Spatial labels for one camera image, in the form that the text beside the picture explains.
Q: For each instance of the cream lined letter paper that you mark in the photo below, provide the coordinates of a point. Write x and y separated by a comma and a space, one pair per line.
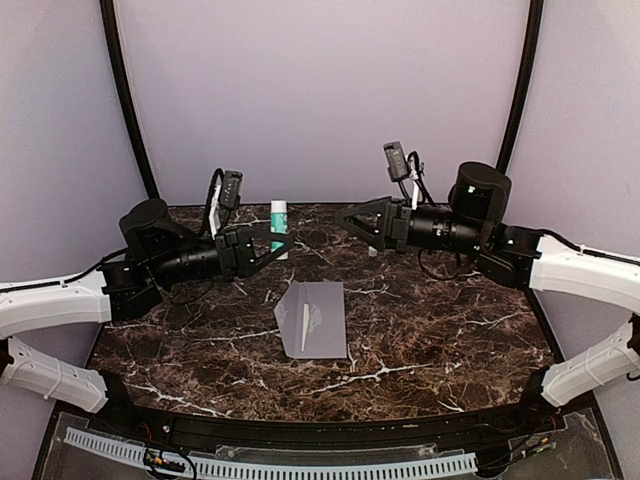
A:
305, 326

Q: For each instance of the black corner post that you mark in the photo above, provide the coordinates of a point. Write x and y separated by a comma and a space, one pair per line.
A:
525, 70
128, 109

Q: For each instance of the white slotted cable duct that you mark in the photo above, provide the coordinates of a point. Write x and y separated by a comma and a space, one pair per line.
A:
128, 453

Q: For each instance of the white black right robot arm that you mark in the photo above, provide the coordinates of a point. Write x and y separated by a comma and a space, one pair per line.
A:
470, 224

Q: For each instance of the black left corner post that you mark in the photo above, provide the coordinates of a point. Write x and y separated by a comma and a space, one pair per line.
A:
128, 109

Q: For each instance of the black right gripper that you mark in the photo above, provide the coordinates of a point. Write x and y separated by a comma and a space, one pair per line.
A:
396, 238

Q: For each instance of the grey paper envelope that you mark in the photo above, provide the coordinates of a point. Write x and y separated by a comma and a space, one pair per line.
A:
327, 330

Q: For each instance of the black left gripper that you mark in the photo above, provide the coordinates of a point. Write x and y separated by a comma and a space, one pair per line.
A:
237, 254

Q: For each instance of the black front frame rail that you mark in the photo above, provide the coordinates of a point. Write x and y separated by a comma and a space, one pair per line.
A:
484, 429

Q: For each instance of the black right corner post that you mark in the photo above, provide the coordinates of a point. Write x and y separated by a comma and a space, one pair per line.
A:
525, 70

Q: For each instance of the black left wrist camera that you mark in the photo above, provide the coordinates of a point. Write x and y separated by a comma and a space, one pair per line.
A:
222, 200

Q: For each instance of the white green glue stick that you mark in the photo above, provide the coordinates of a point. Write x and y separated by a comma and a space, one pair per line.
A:
279, 224

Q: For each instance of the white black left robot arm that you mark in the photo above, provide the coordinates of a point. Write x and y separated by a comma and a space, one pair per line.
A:
122, 286

